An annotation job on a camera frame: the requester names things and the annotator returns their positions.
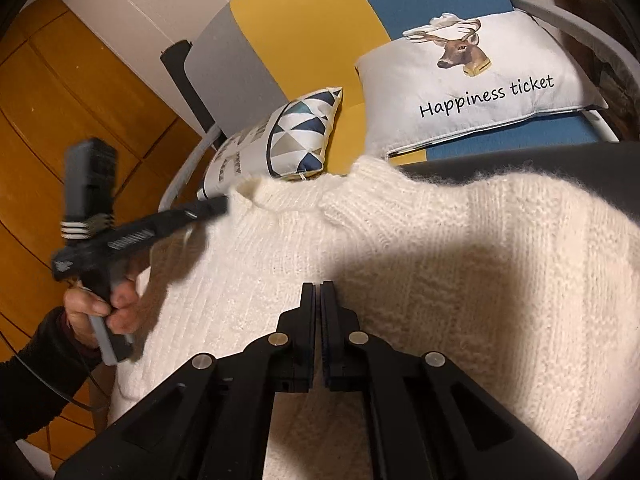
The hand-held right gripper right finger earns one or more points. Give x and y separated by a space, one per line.
327 340

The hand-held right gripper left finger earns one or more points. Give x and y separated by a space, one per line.
307 340

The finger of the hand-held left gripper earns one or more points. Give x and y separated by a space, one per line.
195 212

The cream knit sweater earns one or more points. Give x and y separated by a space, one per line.
400 270

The person's left forearm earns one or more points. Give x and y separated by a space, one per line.
35 375

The person's left hand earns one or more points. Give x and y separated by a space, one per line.
80 315

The triangle pattern pillow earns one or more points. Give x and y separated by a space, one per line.
290 135

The grey yellow blue sofa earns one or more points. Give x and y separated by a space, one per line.
310 35

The white deer print pillow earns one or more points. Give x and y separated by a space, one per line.
475 90

